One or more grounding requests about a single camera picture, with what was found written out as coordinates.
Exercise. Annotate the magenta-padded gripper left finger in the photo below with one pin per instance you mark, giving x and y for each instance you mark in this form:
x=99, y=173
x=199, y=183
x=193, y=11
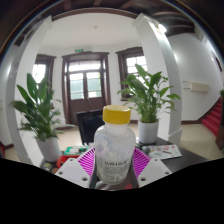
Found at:
x=71, y=170

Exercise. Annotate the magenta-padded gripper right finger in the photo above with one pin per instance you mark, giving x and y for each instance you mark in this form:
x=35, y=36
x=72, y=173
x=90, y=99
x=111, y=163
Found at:
x=153, y=170

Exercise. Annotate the yellow-capped clear drink bottle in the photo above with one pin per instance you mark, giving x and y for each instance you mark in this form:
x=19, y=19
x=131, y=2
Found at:
x=114, y=150

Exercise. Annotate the green box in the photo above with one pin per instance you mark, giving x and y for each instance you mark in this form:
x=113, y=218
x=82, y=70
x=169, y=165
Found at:
x=75, y=150

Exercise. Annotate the small grey object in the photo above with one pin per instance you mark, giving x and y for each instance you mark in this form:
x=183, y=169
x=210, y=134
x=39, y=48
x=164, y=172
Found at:
x=145, y=150

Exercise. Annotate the printed white leaflet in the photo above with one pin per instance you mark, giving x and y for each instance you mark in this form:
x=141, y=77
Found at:
x=165, y=151

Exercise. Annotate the black chair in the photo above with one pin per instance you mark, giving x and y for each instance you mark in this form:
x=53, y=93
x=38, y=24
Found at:
x=89, y=126

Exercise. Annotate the potted green plant white pot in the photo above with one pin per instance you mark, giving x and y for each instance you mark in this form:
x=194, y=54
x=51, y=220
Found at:
x=38, y=113
x=148, y=100

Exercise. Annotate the red carpeted staircase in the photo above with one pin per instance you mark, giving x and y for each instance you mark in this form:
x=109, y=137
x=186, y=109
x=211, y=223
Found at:
x=213, y=118

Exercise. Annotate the dark wooden double door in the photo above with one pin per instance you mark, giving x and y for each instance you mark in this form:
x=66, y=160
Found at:
x=85, y=86

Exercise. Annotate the dark-framed window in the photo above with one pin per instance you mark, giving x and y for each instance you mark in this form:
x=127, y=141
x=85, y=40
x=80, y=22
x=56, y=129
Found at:
x=131, y=63
x=40, y=71

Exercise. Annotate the green exit sign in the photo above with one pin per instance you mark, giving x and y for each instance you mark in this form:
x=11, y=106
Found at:
x=79, y=50

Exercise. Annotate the white wall unit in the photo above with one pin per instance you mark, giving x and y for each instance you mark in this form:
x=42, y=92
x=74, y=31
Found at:
x=196, y=86

